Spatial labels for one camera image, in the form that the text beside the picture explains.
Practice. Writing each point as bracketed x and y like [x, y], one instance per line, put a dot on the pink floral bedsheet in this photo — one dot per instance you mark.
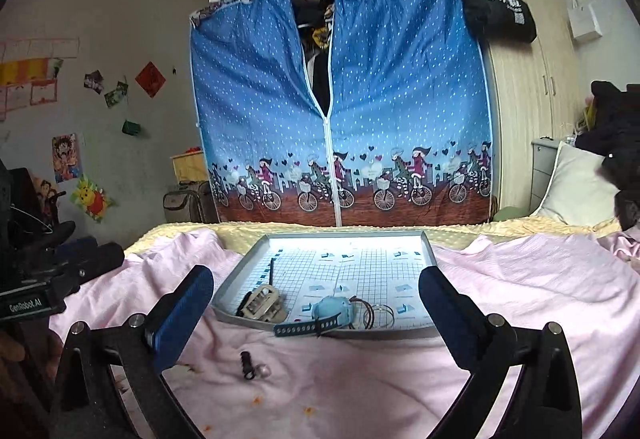
[329, 388]

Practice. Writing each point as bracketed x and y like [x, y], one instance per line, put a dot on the wall photo left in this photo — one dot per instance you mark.
[94, 81]

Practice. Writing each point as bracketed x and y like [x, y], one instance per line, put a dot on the black ring keychain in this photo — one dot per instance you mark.
[250, 370]

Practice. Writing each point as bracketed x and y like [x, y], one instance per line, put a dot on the white pillow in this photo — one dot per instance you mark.
[578, 192]

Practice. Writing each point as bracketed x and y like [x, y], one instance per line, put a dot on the yellow blanket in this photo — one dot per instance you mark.
[241, 236]

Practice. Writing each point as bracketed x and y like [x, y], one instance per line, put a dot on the beige hair claw clip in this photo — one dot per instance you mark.
[264, 304]

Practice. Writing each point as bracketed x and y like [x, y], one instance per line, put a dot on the blue fabric wardrobe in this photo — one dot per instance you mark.
[342, 112]

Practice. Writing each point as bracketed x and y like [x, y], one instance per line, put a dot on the black clothes pile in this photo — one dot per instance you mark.
[614, 134]

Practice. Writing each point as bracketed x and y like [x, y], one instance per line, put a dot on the child drawing on wall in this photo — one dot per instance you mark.
[29, 71]

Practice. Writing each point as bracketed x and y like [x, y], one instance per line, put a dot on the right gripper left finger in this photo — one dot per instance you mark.
[86, 401]

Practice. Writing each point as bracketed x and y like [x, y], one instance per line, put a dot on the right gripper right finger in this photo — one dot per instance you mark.
[545, 401]

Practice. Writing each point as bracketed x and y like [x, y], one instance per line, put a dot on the green wall object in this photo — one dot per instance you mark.
[131, 128]

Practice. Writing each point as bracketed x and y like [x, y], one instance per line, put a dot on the wall photo right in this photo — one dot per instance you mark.
[117, 95]

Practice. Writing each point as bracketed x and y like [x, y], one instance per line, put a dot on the yellow bear wall sticker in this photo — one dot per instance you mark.
[91, 199]

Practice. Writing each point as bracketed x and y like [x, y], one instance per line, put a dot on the black tote bag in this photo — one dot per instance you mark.
[510, 20]

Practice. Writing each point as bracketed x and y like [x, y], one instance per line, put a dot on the white paper bag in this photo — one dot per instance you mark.
[583, 22]

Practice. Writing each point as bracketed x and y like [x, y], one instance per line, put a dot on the grey suitcase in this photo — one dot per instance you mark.
[190, 202]

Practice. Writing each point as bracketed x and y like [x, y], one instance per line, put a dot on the red diamond wall paper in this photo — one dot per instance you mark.
[150, 79]

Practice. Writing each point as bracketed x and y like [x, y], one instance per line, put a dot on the light blue kids watch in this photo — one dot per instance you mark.
[328, 314]

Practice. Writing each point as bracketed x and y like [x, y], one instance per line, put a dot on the black stick hairpin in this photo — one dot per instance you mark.
[271, 270]

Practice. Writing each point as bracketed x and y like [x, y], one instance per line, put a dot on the black office chair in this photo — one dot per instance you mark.
[29, 217]

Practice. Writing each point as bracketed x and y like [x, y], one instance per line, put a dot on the cartoon character poster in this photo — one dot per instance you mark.
[65, 158]

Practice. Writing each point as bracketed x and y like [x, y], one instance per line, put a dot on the grey tray with grid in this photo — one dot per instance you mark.
[382, 271]

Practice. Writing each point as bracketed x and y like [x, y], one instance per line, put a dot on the wooden wardrobe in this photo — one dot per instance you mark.
[534, 92]

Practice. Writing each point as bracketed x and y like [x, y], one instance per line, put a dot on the yellow storage box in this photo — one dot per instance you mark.
[190, 167]

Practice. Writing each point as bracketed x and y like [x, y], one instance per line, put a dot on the left hand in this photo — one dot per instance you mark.
[12, 352]

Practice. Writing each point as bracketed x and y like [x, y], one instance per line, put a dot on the wall photo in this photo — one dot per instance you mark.
[94, 81]
[117, 95]

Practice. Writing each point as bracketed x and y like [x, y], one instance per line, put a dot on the grey bedside drawer cabinet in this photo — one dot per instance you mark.
[543, 158]

